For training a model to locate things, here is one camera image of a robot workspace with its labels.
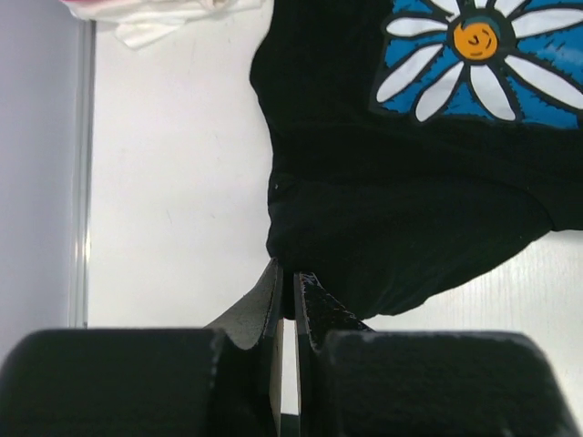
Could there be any white folded t-shirt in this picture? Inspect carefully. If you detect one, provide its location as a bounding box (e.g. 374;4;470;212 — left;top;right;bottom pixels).
64;0;262;50

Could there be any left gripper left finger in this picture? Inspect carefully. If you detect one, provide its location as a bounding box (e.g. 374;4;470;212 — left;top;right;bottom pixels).
199;259;283;436

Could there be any black daisy print t-shirt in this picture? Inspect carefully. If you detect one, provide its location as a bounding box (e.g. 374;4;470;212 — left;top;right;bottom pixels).
250;1;582;319

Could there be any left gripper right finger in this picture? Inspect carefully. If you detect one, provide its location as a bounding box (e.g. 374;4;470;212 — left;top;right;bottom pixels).
293;272;373;436

